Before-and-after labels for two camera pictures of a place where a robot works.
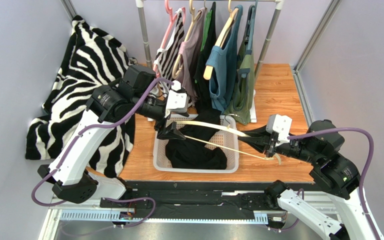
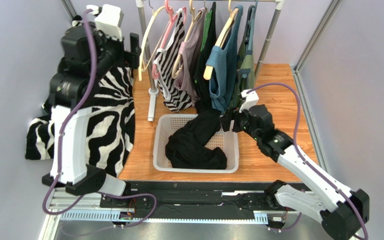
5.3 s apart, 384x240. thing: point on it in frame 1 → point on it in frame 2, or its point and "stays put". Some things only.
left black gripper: [170, 132] → [126, 58]
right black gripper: [271, 143] → [237, 119]
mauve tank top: [188, 51] stays put
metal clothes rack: [140, 4] stays put
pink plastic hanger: [155, 65] stays put
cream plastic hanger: [228, 129] → [145, 39]
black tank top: [186, 153] stays put
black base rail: [200, 197] stays put
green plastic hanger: [208, 17] stays put
